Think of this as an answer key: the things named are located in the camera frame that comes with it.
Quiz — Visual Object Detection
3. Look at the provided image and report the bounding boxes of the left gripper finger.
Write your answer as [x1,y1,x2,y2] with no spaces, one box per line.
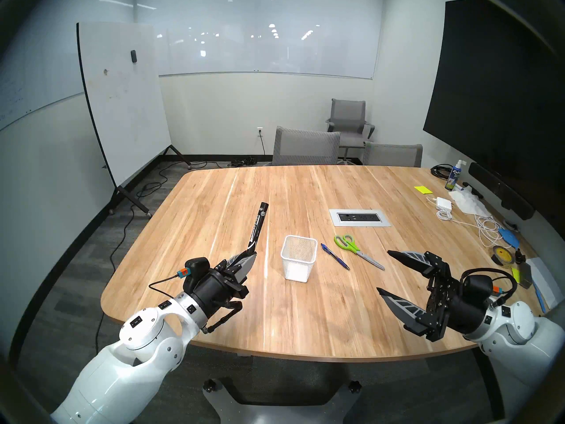
[230,251,259,289]
[215,253,242,276]

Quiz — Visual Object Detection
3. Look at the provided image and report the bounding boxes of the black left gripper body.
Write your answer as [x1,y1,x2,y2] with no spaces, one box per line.
[192,271,250,318]

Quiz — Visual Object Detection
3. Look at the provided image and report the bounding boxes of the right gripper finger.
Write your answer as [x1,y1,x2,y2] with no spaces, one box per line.
[377,288,446,342]
[388,250,452,290]

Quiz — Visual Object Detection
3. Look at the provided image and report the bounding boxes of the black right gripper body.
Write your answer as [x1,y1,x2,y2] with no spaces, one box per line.
[427,280,486,335]

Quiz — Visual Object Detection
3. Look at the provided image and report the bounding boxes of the black permanent marker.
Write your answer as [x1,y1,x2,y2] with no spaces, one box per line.
[247,201,270,255]

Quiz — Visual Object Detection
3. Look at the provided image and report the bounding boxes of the gray robot base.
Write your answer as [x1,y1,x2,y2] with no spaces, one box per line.
[202,377,362,424]

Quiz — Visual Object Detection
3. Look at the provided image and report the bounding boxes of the white mesh pen holder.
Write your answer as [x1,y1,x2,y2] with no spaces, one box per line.
[281,235,318,283]

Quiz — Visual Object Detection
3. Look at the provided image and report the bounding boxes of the blue ballpoint pen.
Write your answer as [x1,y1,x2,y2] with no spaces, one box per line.
[320,243,350,270]

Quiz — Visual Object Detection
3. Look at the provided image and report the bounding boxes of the black and yellow tape roll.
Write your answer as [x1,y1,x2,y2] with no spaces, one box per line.
[491,245,517,268]

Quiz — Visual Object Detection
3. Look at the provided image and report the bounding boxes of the yellow and black block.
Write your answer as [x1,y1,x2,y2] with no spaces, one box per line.
[511,263,534,289]

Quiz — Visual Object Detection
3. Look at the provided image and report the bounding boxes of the crumpled white tissue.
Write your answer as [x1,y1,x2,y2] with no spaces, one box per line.
[449,189,491,217]

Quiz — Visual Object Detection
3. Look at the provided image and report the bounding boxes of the thin blue stick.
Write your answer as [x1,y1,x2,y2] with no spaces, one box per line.
[532,280,548,314]

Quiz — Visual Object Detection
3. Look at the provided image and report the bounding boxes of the silver table power outlet panel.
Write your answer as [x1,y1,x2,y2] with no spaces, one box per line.
[329,208,392,227]

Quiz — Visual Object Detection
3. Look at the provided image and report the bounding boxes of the flat blue plastic object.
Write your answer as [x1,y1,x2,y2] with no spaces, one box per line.
[498,227,521,248]

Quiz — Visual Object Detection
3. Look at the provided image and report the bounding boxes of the black table leg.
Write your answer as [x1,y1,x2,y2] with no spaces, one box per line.
[472,350,506,421]

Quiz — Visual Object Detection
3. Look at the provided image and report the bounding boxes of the whiteboard cleaner spray bottle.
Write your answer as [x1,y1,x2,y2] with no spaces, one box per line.
[445,159,466,191]

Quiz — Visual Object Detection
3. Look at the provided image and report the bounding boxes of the black video sound bar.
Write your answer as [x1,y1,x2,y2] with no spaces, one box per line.
[468,162,535,220]

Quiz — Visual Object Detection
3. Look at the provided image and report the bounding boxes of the gray mesh office chair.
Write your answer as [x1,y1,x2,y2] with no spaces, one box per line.
[272,126,341,166]
[363,142,423,167]

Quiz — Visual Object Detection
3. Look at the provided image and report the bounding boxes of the gray swivel chair with armrests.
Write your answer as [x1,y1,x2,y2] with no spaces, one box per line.
[326,98,376,163]

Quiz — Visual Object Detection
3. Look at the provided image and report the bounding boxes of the rolling whiteboard on black stand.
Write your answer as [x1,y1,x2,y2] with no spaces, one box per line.
[76,22,192,218]

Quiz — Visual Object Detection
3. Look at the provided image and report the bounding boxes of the black sleeved left gripper cable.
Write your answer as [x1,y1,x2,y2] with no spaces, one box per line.
[202,302,243,335]

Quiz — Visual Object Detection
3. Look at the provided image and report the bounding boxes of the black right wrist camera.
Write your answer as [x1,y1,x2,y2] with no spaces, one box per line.
[460,274,494,301]

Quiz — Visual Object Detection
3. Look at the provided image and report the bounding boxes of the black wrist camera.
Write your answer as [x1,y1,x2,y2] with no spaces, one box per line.
[460,274,494,301]
[177,257,211,292]

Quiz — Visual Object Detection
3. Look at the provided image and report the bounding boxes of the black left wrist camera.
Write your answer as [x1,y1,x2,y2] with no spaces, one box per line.
[177,257,211,292]

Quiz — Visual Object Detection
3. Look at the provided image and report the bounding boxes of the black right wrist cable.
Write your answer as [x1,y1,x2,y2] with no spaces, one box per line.
[461,268,518,308]

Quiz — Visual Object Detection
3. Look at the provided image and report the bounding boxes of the thin black left camera cable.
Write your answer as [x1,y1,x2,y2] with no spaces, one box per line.
[147,275,179,305]

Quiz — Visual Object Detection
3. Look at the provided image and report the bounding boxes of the white charger cable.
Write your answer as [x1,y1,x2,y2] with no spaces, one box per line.
[426,197,512,249]

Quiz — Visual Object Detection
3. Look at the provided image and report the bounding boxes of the green handled scissors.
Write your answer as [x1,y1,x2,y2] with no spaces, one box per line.
[334,234,386,271]

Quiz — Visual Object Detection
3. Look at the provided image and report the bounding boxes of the long black floor cable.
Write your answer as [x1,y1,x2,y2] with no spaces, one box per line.
[94,160,221,353]

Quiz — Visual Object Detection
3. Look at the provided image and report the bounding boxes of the large black wall television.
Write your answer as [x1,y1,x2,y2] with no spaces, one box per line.
[423,0,565,194]

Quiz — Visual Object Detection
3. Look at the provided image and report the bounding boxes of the wide wall glass whiteboard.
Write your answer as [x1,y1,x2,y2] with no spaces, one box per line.
[132,0,384,80]

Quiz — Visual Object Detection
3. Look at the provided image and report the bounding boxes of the wall whiteboard with handwriting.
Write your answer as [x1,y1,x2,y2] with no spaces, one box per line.
[0,12,87,132]

